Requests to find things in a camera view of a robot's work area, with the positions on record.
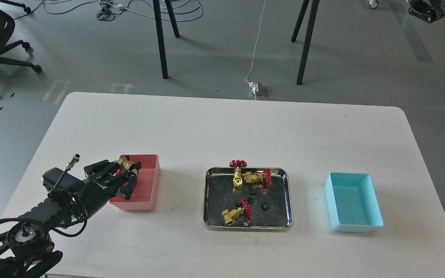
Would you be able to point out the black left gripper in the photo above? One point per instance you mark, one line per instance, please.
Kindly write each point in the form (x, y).
(91, 194)

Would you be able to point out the brass valve red handle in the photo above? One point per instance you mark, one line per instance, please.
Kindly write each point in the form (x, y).
(124, 165)
(237, 178)
(264, 179)
(231, 217)

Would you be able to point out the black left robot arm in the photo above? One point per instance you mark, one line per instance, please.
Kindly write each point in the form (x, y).
(26, 250)

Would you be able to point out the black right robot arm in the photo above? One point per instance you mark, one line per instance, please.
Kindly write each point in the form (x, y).
(427, 10)

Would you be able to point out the pink plastic box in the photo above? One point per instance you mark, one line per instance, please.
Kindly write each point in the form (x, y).
(144, 197)

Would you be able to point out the blue plastic box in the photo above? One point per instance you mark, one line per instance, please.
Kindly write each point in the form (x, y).
(352, 203)

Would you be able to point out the stainless steel tray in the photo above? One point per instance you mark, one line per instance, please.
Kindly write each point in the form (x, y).
(219, 196)

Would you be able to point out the white power adapter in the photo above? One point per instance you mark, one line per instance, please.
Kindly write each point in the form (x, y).
(258, 91)

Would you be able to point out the black tripod leg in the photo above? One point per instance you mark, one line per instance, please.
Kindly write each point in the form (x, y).
(160, 38)
(307, 40)
(171, 15)
(299, 20)

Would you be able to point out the brass valve upright red handle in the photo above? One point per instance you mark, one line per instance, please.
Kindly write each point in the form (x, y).
(237, 178)

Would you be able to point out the brass valve lying red handle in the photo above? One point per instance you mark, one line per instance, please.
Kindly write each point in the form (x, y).
(264, 179)

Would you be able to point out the brass valve front red handle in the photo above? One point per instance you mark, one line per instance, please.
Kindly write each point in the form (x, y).
(231, 217)

